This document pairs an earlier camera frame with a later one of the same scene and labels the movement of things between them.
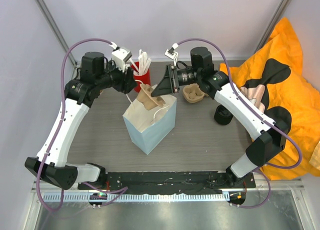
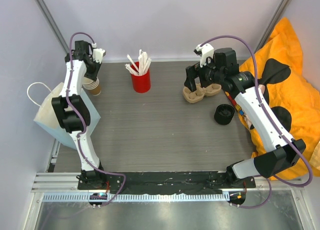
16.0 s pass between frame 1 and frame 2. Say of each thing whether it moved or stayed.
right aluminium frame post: stayed
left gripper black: moved
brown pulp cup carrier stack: stayed
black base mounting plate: stayed
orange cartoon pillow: stayed
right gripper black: moved
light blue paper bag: moved
